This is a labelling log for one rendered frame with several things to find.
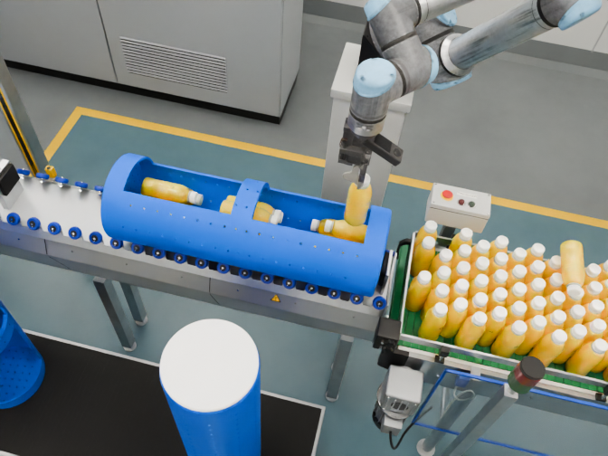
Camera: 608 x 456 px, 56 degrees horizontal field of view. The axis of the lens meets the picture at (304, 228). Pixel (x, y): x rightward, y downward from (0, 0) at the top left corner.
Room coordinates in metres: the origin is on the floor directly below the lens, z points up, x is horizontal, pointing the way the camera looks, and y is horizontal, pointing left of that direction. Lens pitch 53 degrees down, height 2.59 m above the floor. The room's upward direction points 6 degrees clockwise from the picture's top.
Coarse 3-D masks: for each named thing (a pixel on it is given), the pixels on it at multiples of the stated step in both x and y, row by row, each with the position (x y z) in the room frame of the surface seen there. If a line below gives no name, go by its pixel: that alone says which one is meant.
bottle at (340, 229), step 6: (336, 222) 1.13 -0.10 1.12; (342, 222) 1.12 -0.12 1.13; (330, 228) 1.11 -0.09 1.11; (336, 228) 1.10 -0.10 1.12; (342, 228) 1.10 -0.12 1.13; (348, 228) 1.10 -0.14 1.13; (354, 228) 1.10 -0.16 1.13; (360, 228) 1.10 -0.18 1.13; (366, 228) 1.11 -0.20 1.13; (336, 234) 1.09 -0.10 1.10; (342, 234) 1.09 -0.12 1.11; (348, 234) 1.09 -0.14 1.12; (354, 234) 1.09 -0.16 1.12; (360, 234) 1.09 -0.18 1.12; (348, 240) 1.08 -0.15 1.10; (354, 240) 1.08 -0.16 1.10; (360, 240) 1.08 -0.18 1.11
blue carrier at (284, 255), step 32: (128, 160) 1.21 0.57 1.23; (128, 192) 1.09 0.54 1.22; (224, 192) 1.26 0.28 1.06; (256, 192) 1.13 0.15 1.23; (288, 192) 1.23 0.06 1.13; (128, 224) 1.03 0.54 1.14; (160, 224) 1.02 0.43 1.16; (192, 224) 1.02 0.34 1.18; (224, 224) 1.02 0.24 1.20; (256, 224) 1.02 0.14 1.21; (288, 224) 1.19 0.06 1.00; (384, 224) 1.05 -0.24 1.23; (224, 256) 0.97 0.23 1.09; (256, 256) 0.96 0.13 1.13; (288, 256) 0.96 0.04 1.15; (320, 256) 0.95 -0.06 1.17; (352, 256) 0.95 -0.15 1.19; (352, 288) 0.91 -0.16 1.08
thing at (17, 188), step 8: (8, 160) 1.29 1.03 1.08; (0, 168) 1.25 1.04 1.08; (8, 168) 1.25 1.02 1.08; (0, 176) 1.22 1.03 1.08; (8, 176) 1.24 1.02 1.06; (16, 176) 1.27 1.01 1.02; (0, 184) 1.19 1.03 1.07; (8, 184) 1.22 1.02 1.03; (16, 184) 1.27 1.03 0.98; (0, 192) 1.19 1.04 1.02; (8, 192) 1.21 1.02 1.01; (16, 192) 1.25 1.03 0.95; (0, 200) 1.19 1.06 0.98; (8, 200) 1.20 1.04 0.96; (8, 208) 1.19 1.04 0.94
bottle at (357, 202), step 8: (352, 184) 1.06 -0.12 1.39; (352, 192) 1.04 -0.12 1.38; (360, 192) 1.03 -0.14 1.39; (368, 192) 1.04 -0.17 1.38; (352, 200) 1.03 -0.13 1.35; (360, 200) 1.02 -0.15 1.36; (368, 200) 1.04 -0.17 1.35; (352, 208) 1.03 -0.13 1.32; (360, 208) 1.03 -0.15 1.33; (344, 216) 1.05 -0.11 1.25; (352, 216) 1.03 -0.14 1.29; (360, 216) 1.03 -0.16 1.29; (352, 224) 1.03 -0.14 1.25; (360, 224) 1.03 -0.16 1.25
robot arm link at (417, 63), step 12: (396, 48) 1.13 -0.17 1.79; (408, 48) 1.13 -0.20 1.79; (420, 48) 1.14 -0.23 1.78; (396, 60) 1.11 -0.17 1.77; (408, 60) 1.11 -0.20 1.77; (420, 60) 1.12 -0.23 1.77; (432, 60) 1.13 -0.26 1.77; (408, 72) 1.08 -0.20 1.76; (420, 72) 1.10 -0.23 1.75; (432, 72) 1.12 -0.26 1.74; (408, 84) 1.07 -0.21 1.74; (420, 84) 1.09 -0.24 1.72
